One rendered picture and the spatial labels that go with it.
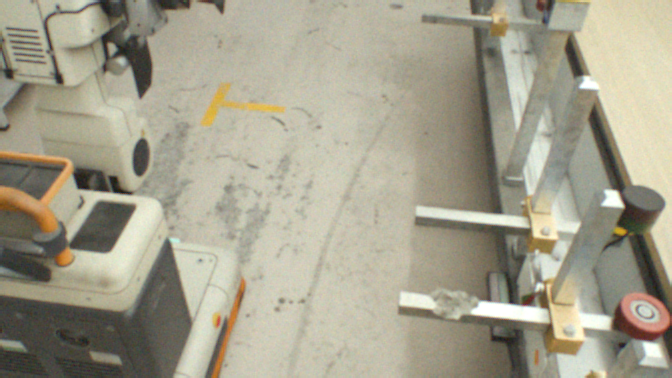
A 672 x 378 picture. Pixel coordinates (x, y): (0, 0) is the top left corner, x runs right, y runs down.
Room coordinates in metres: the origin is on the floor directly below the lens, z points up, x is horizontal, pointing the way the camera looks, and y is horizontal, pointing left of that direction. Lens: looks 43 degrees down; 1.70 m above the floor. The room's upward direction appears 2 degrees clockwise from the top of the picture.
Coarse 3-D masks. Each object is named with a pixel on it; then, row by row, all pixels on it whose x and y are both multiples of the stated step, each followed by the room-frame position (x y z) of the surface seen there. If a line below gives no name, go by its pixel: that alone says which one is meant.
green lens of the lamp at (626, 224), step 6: (624, 216) 0.60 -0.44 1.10; (618, 222) 0.61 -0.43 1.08; (624, 222) 0.60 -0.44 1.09; (630, 222) 0.59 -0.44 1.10; (636, 222) 0.59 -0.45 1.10; (654, 222) 0.59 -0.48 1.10; (624, 228) 0.60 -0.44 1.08; (630, 228) 0.59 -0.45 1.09; (636, 228) 0.59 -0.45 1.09; (642, 228) 0.59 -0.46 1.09; (648, 228) 0.59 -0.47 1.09
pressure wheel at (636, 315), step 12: (624, 300) 0.59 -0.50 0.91; (636, 300) 0.59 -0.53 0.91; (648, 300) 0.59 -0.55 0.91; (624, 312) 0.57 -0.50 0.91; (636, 312) 0.57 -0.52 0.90; (648, 312) 0.56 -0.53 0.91; (660, 312) 0.57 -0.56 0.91; (624, 324) 0.55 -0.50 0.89; (636, 324) 0.54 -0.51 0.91; (648, 324) 0.54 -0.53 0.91; (660, 324) 0.54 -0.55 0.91; (636, 336) 0.53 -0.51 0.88; (648, 336) 0.53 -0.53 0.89
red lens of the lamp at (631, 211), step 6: (630, 186) 0.64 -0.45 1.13; (624, 198) 0.62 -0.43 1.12; (624, 204) 0.61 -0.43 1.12; (630, 204) 0.60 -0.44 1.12; (624, 210) 0.61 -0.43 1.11; (630, 210) 0.60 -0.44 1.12; (636, 210) 0.59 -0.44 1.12; (642, 210) 0.59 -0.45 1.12; (660, 210) 0.59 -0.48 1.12; (630, 216) 0.60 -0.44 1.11; (636, 216) 0.59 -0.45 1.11; (642, 216) 0.59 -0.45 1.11; (648, 216) 0.59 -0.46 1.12; (654, 216) 0.59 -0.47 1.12; (642, 222) 0.59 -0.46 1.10; (648, 222) 0.59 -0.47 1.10
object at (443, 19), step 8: (424, 16) 1.84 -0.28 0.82; (432, 16) 1.83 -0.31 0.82; (440, 16) 1.83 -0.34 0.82; (448, 16) 1.83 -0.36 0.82; (456, 16) 1.84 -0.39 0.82; (464, 16) 1.84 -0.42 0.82; (472, 16) 1.84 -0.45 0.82; (480, 16) 1.84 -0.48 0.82; (440, 24) 1.83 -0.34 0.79; (448, 24) 1.83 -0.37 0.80; (456, 24) 1.83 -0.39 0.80; (464, 24) 1.82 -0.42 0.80; (472, 24) 1.82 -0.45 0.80; (480, 24) 1.82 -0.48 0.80; (488, 24) 1.81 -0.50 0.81; (512, 24) 1.81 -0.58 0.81; (520, 24) 1.80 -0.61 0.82; (528, 24) 1.80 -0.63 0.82; (536, 24) 1.80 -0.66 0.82; (544, 24) 1.80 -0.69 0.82; (544, 32) 1.79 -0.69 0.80
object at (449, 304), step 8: (440, 288) 0.64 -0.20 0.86; (432, 296) 0.62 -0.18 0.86; (440, 296) 0.61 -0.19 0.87; (448, 296) 0.61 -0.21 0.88; (456, 296) 0.62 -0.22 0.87; (464, 296) 0.62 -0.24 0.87; (472, 296) 0.61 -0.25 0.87; (440, 304) 0.60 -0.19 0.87; (448, 304) 0.60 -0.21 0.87; (456, 304) 0.60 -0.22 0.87; (464, 304) 0.59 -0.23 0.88; (472, 304) 0.60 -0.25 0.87; (440, 312) 0.58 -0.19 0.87; (448, 312) 0.58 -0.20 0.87; (456, 312) 0.58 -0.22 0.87; (464, 312) 0.58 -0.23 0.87
